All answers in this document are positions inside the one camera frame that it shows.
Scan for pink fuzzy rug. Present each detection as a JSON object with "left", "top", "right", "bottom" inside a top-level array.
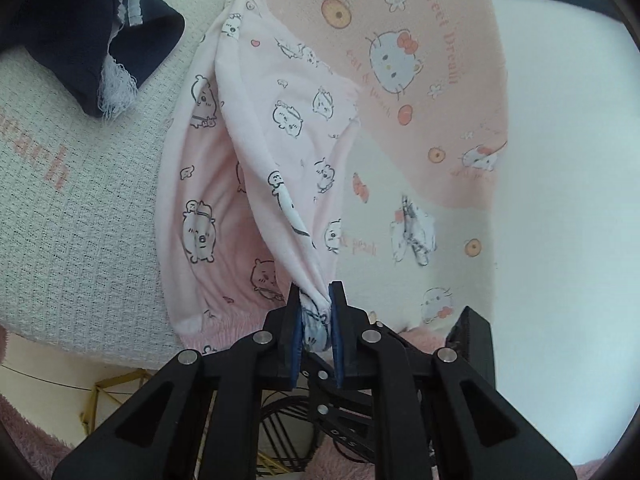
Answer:
[{"left": 0, "top": 324, "right": 601, "bottom": 480}]

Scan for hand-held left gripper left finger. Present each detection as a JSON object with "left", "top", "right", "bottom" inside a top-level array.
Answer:
[{"left": 52, "top": 282, "right": 303, "bottom": 480}]

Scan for navy blue cloth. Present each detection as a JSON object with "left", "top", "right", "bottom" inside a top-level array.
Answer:
[{"left": 0, "top": 0, "right": 187, "bottom": 120}]

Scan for black wire rack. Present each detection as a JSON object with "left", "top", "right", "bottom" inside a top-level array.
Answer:
[{"left": 257, "top": 390, "right": 326, "bottom": 476}]

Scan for pink cartoon cat printed blanket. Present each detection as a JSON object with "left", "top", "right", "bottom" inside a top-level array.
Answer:
[{"left": 0, "top": 0, "right": 508, "bottom": 376}]

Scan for pink printed pajama pants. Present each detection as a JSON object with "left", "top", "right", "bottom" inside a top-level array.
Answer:
[{"left": 155, "top": 0, "right": 363, "bottom": 356}]

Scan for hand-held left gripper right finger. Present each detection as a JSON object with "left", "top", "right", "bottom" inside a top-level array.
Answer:
[{"left": 327, "top": 282, "right": 573, "bottom": 480}]

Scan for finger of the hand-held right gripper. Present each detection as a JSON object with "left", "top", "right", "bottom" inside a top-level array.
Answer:
[
  {"left": 445, "top": 305, "right": 493, "bottom": 386},
  {"left": 300, "top": 357, "right": 383, "bottom": 466}
]

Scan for gold wire stand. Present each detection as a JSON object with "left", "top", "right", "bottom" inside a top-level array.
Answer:
[{"left": 80, "top": 369, "right": 296, "bottom": 480}]

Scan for white printed folded cloth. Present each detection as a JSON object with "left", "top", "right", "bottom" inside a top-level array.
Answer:
[{"left": 390, "top": 194, "right": 438, "bottom": 267}]

